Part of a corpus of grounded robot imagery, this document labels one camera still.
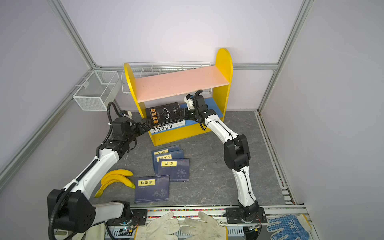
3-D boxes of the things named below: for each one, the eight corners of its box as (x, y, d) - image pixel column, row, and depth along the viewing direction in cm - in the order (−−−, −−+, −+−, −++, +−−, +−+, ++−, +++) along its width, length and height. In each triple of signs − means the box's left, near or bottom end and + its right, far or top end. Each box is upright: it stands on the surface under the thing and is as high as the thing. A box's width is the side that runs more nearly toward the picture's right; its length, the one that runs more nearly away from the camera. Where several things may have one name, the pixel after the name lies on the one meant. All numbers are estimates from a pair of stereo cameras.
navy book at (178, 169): (157, 181, 87) (155, 179, 84) (160, 161, 95) (159, 158, 92) (189, 181, 87) (188, 179, 84) (189, 161, 95) (189, 158, 92)
